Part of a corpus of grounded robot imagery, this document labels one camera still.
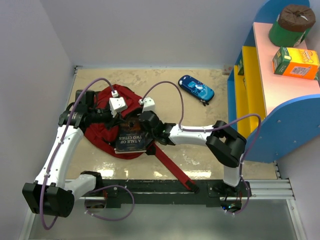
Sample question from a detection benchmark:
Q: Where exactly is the red student backpack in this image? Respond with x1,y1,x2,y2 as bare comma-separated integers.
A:
84,84,199,193

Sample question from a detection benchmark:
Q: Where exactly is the Tale of Two Cities book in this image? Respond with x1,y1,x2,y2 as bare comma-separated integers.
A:
114,116,153,154

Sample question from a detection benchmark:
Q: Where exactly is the blue patterned pencil case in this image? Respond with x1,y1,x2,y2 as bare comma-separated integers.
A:
177,75,215,104

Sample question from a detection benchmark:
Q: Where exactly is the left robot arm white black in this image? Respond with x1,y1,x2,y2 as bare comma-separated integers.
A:
22,89,125,218

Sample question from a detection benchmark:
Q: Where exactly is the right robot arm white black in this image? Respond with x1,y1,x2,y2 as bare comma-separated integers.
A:
138,110,247,197

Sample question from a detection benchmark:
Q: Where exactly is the green box on shelf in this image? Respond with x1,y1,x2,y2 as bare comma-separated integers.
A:
237,57,245,76

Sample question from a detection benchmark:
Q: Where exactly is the blue yellow pink shelf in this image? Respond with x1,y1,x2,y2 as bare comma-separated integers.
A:
227,0,320,163

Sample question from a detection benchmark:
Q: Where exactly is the orange green crayon box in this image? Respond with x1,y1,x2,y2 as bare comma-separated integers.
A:
272,46,320,80

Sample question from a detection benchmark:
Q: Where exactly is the green cylinder brown lid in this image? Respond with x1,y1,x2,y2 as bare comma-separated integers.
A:
268,4,316,48

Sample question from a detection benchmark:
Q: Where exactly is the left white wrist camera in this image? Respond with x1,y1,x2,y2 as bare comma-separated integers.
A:
109,97,128,118

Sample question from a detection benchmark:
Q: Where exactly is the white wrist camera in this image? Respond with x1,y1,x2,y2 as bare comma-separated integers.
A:
109,97,128,118
138,97,156,112

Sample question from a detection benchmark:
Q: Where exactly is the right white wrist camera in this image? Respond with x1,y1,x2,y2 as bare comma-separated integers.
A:
138,97,156,112

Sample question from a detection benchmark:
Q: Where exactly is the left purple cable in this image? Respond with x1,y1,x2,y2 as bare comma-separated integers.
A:
39,77,136,230

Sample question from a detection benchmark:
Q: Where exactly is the purple cable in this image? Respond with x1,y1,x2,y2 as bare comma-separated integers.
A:
142,81,262,216
39,77,136,230

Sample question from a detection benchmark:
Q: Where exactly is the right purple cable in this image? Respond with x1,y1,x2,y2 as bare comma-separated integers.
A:
142,81,262,216

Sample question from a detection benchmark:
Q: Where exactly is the aluminium rail frame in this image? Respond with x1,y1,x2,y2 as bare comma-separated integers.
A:
18,65,307,240

